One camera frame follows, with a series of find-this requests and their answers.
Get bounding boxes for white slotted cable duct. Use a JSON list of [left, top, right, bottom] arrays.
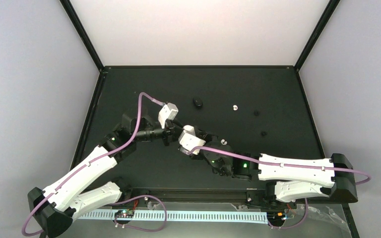
[[80, 209, 268, 224]]

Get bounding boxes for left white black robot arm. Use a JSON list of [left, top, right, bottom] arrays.
[[27, 110, 182, 238]]

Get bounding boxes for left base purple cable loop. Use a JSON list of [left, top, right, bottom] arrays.
[[113, 195, 168, 233]]

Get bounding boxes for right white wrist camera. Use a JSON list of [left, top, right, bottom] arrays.
[[178, 125, 206, 155]]

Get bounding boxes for right black frame post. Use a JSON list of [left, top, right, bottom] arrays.
[[294, 0, 340, 72]]

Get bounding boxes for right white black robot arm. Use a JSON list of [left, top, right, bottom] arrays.
[[178, 130, 358, 208]]

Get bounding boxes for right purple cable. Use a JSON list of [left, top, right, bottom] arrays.
[[186, 146, 372, 230]]

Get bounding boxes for black frame post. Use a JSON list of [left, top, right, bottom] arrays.
[[60, 0, 104, 71], [294, 0, 340, 72]]

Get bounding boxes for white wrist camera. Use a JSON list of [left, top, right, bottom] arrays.
[[178, 125, 206, 155], [158, 103, 179, 129]]

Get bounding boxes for left black frame post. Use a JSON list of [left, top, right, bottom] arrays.
[[60, 0, 104, 71]]

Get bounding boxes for black front mounting rail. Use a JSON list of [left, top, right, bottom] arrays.
[[54, 186, 346, 206]]

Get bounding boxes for black oval object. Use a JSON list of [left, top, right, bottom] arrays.
[[192, 97, 203, 109]]

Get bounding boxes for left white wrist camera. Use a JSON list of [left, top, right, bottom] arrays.
[[158, 103, 179, 129]]

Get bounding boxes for clear plastic sheet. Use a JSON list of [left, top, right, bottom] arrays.
[[225, 203, 352, 238]]

